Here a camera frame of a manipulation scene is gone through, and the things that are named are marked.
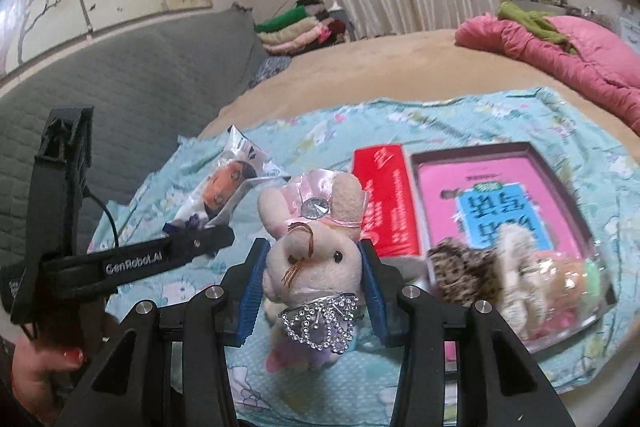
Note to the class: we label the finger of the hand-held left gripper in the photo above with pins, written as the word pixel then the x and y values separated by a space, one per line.
pixel 210 242

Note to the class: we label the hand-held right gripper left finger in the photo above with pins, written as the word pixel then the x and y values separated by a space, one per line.
pixel 252 287

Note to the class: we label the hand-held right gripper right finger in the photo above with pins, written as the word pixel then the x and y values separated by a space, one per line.
pixel 372 292

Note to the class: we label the packaged doll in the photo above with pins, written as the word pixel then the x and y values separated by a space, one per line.
pixel 225 187

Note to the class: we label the plush rabbit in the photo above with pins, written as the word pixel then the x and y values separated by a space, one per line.
pixel 310 252

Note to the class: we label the leopard print scrunchie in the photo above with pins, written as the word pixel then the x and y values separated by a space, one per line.
pixel 460 272

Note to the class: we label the white fluffy scrunchie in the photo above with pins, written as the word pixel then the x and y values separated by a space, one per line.
pixel 520 267

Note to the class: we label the dark-rimmed box tray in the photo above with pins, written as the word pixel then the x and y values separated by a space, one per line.
pixel 470 149

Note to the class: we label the person's left hand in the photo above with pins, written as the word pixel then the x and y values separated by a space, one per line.
pixel 40 372

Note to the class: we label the red tissue pack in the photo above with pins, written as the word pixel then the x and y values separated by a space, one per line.
pixel 385 197

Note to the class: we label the pink book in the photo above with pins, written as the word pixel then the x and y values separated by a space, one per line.
pixel 440 187

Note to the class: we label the grey quilted headboard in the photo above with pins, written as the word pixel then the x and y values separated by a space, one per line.
pixel 125 97

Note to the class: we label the cartoon cat printed blanket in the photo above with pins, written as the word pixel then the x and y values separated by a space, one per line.
pixel 320 132

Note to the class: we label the dark floral pillow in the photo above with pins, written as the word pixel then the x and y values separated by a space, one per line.
pixel 270 67

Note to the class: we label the green sponge in plastic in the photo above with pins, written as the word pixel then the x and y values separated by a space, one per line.
pixel 595 279

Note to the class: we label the pile of folded clothes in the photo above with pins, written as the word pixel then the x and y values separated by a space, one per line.
pixel 295 29

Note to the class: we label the beige bed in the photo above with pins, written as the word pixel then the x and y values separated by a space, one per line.
pixel 375 62

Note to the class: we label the green cloth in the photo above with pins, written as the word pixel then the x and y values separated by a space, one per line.
pixel 525 19

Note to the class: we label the pink quilt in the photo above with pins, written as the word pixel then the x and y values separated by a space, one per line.
pixel 590 52

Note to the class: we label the white drawer cabinet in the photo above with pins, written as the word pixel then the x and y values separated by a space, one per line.
pixel 631 24

